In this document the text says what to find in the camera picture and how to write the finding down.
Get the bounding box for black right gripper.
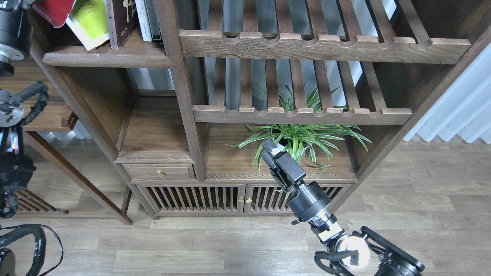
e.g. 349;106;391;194
260;139;332;224

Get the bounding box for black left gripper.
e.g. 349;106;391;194
0;0;35;62

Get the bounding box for red book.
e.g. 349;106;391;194
32;0;76;28

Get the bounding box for yellow-green book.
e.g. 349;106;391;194
66;0;109;51

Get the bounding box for maroon book white characters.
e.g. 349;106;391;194
105;0;137;49

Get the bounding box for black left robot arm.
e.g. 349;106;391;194
0;0;49;276

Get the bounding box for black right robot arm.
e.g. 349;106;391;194
260;139;425;276

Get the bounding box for white plant pot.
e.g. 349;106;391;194
278;138;309;158

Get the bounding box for green spider plant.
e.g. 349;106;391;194
227;84;372;173

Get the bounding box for brass drawer knob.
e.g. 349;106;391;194
156;170;165;179

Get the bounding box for white upright book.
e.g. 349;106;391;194
135;0;152;42

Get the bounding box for dark wooden bookshelf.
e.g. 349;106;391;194
28;0;490;219

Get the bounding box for dark green upright book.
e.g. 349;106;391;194
145;0;163;45

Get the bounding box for white curtain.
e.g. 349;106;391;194
403;44;491;144

